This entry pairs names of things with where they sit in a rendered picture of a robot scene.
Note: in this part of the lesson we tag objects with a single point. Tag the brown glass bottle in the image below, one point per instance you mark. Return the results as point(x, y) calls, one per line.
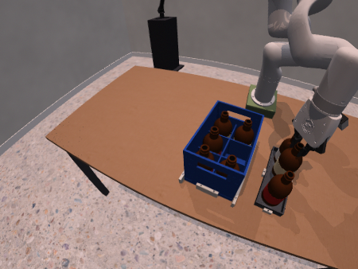
point(288, 160)
point(244, 133)
point(278, 188)
point(214, 140)
point(231, 162)
point(224, 124)
point(285, 144)
point(204, 151)

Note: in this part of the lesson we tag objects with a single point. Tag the blue plastic bottle crate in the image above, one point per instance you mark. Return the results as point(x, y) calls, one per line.
point(227, 187)

